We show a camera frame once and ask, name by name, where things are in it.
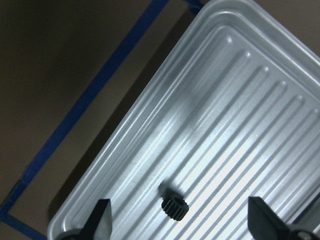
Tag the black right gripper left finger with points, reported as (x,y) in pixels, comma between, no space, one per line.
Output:
(99,224)

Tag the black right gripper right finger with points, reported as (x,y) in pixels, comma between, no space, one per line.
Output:
(264,224)

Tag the silver metal tray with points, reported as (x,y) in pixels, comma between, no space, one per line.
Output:
(232,112)

